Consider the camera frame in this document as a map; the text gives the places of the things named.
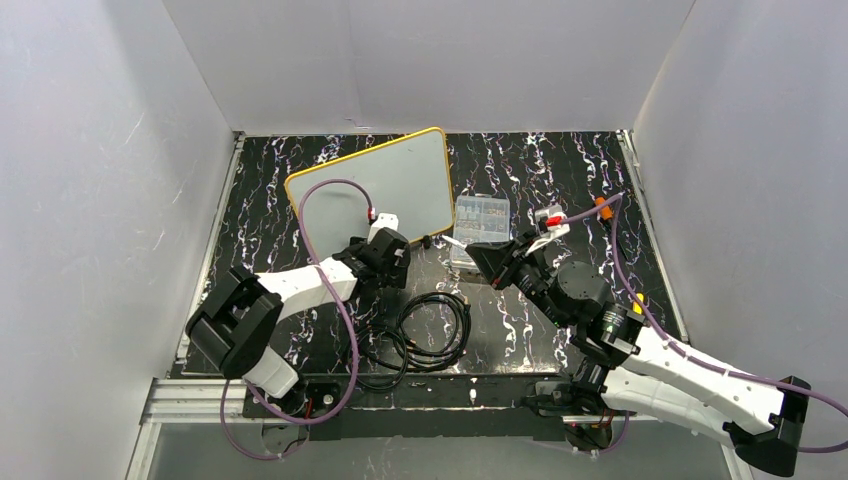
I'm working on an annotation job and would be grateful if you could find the white whiteboard marker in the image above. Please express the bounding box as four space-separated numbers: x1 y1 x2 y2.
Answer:
441 235 467 251

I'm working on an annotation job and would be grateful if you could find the yellow framed whiteboard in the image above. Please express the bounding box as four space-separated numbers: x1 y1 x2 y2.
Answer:
284 127 455 259

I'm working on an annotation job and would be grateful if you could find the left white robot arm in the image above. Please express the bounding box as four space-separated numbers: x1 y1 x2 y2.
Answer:
185 227 411 399

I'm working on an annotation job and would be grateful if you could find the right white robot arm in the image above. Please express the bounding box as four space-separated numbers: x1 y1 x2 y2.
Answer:
466 235 810 477

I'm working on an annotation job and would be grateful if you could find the clear plastic screw box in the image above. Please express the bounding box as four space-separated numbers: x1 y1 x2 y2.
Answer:
450 195 511 246

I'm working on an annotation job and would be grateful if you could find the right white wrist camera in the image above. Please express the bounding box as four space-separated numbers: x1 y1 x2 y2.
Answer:
533 204 570 246

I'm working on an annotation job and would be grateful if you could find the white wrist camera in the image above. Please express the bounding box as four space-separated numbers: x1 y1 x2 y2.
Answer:
533 204 570 246
367 213 399 243

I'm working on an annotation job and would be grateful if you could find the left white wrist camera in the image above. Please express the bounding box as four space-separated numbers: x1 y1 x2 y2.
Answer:
367 213 399 243

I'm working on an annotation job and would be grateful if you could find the orange handled screwdriver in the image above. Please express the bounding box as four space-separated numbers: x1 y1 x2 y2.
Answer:
597 206 629 261

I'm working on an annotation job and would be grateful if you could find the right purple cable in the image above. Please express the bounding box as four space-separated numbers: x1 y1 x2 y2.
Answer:
556 193 848 458

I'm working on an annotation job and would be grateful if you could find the purple cable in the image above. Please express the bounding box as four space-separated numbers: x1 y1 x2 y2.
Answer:
556 193 848 458
218 178 379 463

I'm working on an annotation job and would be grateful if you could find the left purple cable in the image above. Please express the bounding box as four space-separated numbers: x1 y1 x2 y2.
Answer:
218 178 379 463

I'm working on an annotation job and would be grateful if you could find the black coiled cable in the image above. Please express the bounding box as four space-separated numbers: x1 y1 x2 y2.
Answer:
344 291 473 393

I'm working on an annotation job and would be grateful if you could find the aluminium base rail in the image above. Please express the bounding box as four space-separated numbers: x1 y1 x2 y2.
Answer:
127 375 753 479

